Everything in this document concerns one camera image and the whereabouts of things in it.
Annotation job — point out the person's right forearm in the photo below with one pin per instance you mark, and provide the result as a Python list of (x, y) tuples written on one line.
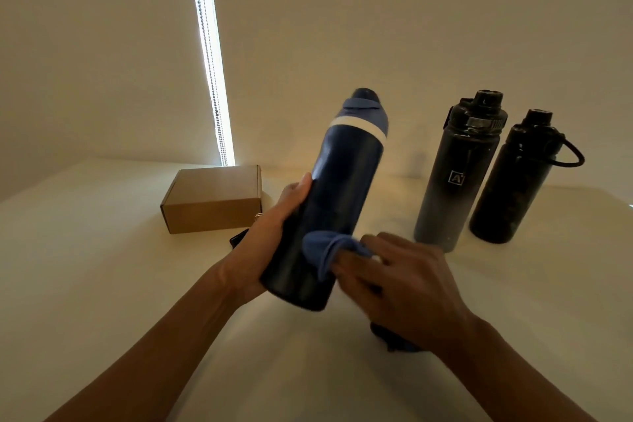
[(519, 382)]

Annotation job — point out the brown paper box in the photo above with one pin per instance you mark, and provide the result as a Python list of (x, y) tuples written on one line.
[(212, 199)]

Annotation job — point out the navy bottle with blue lid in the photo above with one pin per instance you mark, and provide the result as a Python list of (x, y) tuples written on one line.
[(341, 189)]

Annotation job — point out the barcode label black marker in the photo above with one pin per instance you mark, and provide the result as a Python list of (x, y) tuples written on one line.
[(239, 238)]

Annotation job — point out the person's left hand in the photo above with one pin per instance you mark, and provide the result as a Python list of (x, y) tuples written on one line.
[(257, 248)]

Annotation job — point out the person's right hand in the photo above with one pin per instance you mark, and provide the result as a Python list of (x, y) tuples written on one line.
[(415, 293)]

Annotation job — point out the person's left forearm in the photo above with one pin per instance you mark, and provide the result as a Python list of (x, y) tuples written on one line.
[(143, 367)]

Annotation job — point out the black grey gradient bottle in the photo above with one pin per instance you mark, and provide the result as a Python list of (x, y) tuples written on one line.
[(457, 179)]

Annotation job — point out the blue cloth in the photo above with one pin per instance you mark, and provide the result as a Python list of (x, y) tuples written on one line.
[(321, 248)]

